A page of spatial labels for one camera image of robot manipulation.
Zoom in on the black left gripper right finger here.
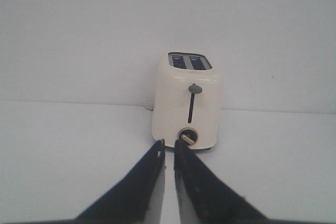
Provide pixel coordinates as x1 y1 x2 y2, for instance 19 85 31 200
173 139 269 221

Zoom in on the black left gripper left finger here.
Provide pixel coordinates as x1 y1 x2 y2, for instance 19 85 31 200
75 139 166 221

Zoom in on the white two-slot toaster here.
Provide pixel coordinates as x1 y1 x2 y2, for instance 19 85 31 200
152 52 222 150

